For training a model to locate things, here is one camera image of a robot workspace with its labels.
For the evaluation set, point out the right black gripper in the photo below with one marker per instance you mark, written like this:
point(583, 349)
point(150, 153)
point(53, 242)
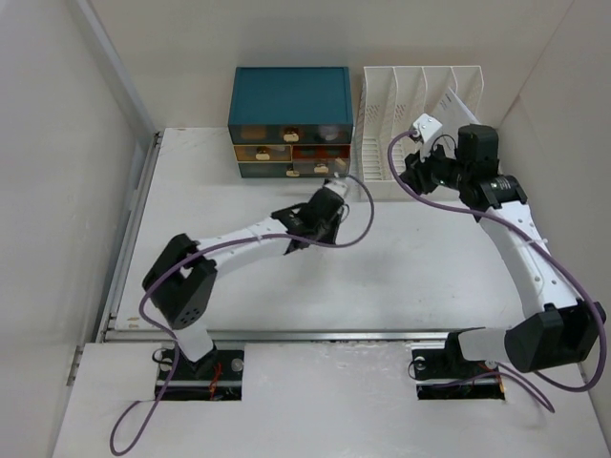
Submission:
point(415, 171)

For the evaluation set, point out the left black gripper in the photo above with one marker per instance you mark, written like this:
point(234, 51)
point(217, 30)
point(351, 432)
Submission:
point(334, 222)

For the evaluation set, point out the white spiral manual booklet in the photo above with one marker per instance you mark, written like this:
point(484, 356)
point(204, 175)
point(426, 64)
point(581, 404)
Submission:
point(452, 112)

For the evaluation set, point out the teal drawer organizer box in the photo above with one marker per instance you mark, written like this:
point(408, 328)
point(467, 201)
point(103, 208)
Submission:
point(274, 117)

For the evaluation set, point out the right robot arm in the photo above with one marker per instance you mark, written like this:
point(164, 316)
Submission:
point(560, 324)

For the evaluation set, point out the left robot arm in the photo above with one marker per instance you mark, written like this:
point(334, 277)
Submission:
point(191, 267)

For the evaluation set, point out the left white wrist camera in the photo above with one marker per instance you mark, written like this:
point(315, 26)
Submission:
point(337, 186)

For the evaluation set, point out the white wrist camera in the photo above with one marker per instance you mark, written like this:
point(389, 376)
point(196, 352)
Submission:
point(337, 186)
point(425, 129)

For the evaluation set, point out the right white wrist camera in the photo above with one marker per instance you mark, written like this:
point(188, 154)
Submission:
point(425, 129)

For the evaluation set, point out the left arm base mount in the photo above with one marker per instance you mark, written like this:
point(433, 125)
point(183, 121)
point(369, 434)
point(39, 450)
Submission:
point(217, 379)

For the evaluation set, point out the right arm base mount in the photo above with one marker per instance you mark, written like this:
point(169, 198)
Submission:
point(442, 374)

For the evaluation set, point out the aluminium table rail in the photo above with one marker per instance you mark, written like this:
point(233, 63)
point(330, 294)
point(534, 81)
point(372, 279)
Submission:
point(301, 336)

